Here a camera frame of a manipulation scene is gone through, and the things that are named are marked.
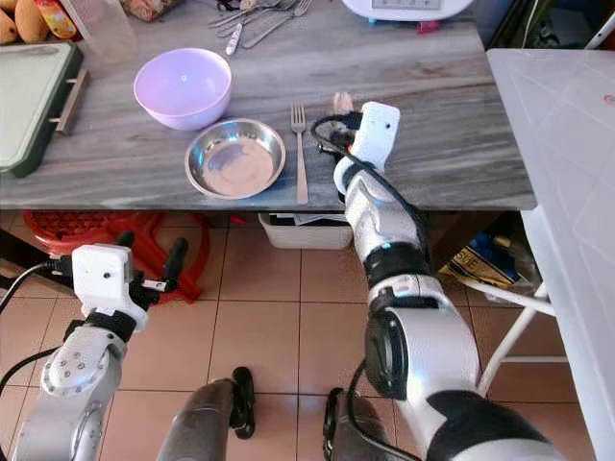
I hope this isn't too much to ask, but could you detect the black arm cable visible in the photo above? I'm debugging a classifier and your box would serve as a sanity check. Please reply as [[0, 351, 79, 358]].
[[312, 112, 433, 260], [0, 257, 76, 390]]

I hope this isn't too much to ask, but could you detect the white folding table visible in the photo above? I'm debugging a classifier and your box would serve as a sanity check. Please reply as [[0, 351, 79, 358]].
[[476, 48, 615, 461]]

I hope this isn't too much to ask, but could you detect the red plastic stool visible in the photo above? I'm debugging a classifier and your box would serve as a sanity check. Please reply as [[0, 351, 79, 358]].
[[22, 211, 214, 304]]

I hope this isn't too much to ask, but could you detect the robot right leg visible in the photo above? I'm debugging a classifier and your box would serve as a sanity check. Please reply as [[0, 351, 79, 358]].
[[322, 386, 397, 461]]

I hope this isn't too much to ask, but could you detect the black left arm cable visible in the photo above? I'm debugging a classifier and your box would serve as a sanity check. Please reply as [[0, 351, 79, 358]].
[[0, 257, 76, 390]]

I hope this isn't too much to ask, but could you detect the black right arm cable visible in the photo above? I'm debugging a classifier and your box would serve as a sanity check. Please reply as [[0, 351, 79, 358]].
[[312, 112, 433, 260]]

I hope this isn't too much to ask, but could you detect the white plastic bin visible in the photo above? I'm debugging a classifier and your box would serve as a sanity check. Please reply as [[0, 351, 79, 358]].
[[258, 213, 358, 251]]

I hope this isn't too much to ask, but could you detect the long steel fork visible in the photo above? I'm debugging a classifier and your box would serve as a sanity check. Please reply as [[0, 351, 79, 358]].
[[240, 0, 313, 49]]

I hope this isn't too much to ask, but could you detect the white-handled knife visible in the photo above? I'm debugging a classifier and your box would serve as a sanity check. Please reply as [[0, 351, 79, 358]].
[[226, 21, 244, 56]]

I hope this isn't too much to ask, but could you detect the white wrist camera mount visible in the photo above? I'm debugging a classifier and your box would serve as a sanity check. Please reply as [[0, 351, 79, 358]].
[[349, 102, 402, 172], [72, 244, 137, 322]]

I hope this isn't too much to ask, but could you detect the green tray with handle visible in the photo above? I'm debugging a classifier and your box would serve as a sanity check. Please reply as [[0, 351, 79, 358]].
[[0, 41, 90, 179]]

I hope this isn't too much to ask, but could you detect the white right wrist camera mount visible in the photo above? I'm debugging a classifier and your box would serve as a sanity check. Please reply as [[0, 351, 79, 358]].
[[349, 102, 402, 172]]

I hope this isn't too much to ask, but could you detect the yellow mango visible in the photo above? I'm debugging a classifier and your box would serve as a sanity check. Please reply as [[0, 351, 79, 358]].
[[14, 0, 51, 44], [0, 8, 20, 46]]

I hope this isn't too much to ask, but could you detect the round steel dish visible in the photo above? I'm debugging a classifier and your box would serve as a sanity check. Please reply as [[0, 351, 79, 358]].
[[184, 118, 287, 201]]

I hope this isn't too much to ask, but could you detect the white kitchen appliance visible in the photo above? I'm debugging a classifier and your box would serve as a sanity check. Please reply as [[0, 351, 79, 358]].
[[341, 0, 478, 35]]

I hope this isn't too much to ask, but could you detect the long steel spoon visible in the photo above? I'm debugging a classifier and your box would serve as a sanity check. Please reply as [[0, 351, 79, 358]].
[[209, 0, 284, 30]]

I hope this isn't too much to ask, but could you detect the dark wooden bench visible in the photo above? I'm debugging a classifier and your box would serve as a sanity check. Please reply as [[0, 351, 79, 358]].
[[0, 229, 51, 295]]

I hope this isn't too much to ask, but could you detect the robot left leg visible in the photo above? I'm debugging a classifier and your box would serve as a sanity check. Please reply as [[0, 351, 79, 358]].
[[157, 366, 257, 461]]

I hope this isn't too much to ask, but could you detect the clear plastic container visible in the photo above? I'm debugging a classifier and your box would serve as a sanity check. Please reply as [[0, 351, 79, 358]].
[[67, 0, 138, 64]]

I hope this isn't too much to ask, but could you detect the red yellow snack packet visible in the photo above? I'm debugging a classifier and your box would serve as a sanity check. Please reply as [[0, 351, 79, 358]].
[[36, 0, 78, 40]]

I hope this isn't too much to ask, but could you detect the lilac plastic bowl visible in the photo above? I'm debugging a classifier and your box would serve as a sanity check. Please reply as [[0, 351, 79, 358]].
[[133, 48, 234, 132]]

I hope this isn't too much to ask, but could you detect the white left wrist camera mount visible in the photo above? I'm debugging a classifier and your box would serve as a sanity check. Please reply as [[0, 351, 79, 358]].
[[72, 244, 137, 322]]

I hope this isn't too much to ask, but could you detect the blue yellow box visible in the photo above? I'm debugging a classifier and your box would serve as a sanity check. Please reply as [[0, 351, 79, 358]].
[[447, 235, 529, 289]]

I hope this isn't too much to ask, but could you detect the robot leg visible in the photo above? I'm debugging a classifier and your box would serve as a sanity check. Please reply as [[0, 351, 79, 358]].
[[157, 366, 257, 461], [322, 386, 397, 461]]

